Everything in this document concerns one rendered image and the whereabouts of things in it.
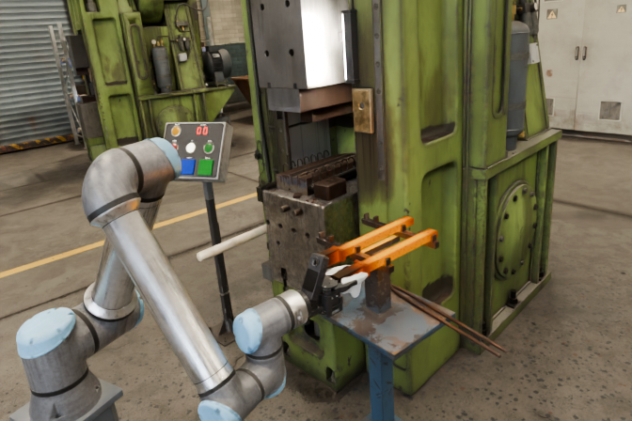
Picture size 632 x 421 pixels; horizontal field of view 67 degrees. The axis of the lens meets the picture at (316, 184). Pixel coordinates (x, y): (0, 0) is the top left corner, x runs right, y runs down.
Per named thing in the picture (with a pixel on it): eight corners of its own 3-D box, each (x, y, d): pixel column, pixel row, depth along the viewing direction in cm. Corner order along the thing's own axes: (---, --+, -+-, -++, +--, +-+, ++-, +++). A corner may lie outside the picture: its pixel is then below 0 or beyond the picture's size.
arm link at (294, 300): (271, 290, 118) (294, 304, 111) (287, 283, 121) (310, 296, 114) (275, 321, 121) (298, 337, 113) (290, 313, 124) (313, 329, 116)
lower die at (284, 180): (308, 195, 201) (306, 177, 199) (276, 188, 215) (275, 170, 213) (370, 171, 229) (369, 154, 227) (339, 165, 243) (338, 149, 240)
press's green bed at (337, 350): (337, 395, 216) (330, 304, 202) (282, 360, 241) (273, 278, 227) (406, 336, 253) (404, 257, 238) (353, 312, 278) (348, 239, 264)
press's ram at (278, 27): (323, 89, 179) (315, -25, 166) (259, 87, 205) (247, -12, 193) (389, 76, 206) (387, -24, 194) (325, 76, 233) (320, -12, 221)
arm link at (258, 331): (232, 346, 114) (227, 309, 111) (275, 323, 121) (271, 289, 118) (253, 365, 107) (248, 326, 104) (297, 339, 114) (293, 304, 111)
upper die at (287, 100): (300, 113, 191) (298, 88, 188) (268, 110, 204) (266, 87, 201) (366, 98, 219) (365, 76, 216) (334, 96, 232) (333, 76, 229)
